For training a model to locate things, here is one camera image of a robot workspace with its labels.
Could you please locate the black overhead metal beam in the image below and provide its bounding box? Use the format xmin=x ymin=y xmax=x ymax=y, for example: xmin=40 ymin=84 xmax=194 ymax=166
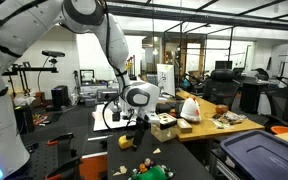
xmin=107 ymin=1 xmax=288 ymax=33

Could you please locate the black desk cabinet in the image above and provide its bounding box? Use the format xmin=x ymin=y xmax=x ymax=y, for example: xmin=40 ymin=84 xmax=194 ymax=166
xmin=239 ymin=79 xmax=269 ymax=115

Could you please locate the grey electronics box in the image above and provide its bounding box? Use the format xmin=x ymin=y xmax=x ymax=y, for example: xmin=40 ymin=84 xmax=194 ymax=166
xmin=96 ymin=87 xmax=120 ymax=104

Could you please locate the black mesh office chair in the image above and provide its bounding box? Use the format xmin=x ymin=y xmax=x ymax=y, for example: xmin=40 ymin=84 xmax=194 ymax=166
xmin=201 ymin=68 xmax=241 ymax=110

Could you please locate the black control box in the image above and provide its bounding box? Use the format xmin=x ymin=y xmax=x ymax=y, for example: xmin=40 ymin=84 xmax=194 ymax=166
xmin=14 ymin=104 xmax=35 ymax=135

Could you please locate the white computer monitor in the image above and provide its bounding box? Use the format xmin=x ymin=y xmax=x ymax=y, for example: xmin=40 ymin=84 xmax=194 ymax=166
xmin=156 ymin=63 xmax=177 ymax=101

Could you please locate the black computer tower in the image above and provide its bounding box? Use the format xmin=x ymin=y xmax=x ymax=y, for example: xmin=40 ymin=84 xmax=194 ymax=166
xmin=50 ymin=85 xmax=70 ymax=110

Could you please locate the black mug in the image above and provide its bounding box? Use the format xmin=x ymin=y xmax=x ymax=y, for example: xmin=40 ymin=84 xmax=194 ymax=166
xmin=174 ymin=99 xmax=185 ymax=119

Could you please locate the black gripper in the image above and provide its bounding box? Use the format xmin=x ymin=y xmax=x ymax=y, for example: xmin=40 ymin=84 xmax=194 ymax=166
xmin=131 ymin=116 xmax=151 ymax=151

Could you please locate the pile of small packets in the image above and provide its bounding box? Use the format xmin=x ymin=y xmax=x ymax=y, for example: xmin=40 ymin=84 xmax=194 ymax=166
xmin=211 ymin=111 xmax=249 ymax=130

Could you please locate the wooden shape sorter box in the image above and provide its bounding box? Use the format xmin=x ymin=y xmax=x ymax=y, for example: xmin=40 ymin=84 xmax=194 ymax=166
xmin=150 ymin=112 xmax=179 ymax=143

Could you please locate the black computer monitor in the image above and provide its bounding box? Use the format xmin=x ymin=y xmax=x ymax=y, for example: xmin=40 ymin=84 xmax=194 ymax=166
xmin=214 ymin=60 xmax=234 ymax=71

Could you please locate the white flat board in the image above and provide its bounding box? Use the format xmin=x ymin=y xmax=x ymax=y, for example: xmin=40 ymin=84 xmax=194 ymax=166
xmin=92 ymin=104 xmax=142 ymax=132

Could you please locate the blue plastic storage bin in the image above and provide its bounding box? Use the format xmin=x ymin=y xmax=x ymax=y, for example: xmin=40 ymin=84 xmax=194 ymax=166
xmin=219 ymin=129 xmax=288 ymax=180

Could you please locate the small black framed screen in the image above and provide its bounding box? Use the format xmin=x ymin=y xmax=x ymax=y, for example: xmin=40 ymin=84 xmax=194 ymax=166
xmin=79 ymin=68 xmax=96 ymax=85

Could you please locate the brown round object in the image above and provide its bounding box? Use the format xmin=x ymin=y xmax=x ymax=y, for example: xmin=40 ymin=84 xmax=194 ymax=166
xmin=215 ymin=103 xmax=230 ymax=116

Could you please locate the black clamp orange handle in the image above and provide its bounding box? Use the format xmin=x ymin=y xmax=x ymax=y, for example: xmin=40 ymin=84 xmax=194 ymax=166
xmin=45 ymin=156 xmax=84 ymax=180
xmin=46 ymin=132 xmax=75 ymax=148

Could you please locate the yellow soft toy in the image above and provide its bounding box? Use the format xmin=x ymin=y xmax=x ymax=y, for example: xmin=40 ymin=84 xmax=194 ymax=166
xmin=117 ymin=134 xmax=135 ymax=150

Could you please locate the small black device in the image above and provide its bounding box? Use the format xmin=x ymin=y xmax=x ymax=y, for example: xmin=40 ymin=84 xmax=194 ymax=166
xmin=111 ymin=102 xmax=123 ymax=122

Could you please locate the black camera on stand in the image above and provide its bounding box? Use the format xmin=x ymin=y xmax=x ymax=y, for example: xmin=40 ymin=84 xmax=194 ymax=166
xmin=41 ymin=49 xmax=66 ymax=68

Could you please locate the white plastic bag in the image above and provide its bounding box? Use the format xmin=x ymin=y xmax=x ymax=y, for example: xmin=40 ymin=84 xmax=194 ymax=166
xmin=12 ymin=94 xmax=37 ymax=108

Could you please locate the yellow flower decoration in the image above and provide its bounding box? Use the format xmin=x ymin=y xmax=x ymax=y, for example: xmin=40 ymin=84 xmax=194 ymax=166
xmin=125 ymin=55 xmax=136 ymax=81

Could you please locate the white hen plush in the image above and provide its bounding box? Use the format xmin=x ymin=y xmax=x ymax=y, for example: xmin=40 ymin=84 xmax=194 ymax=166
xmin=180 ymin=96 xmax=202 ymax=123

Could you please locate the small wooden box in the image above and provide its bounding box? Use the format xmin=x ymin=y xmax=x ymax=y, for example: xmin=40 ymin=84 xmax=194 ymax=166
xmin=176 ymin=118 xmax=194 ymax=135

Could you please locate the orange plastic bowl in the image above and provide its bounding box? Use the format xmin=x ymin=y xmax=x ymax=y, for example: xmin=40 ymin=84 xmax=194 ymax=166
xmin=270 ymin=125 xmax=288 ymax=136

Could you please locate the black metal stand frame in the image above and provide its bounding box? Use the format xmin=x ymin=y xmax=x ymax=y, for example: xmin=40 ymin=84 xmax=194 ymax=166
xmin=2 ymin=61 xmax=59 ymax=98

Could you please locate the small torn tape residue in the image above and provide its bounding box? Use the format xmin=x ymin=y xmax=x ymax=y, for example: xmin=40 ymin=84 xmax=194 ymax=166
xmin=112 ymin=165 xmax=129 ymax=177

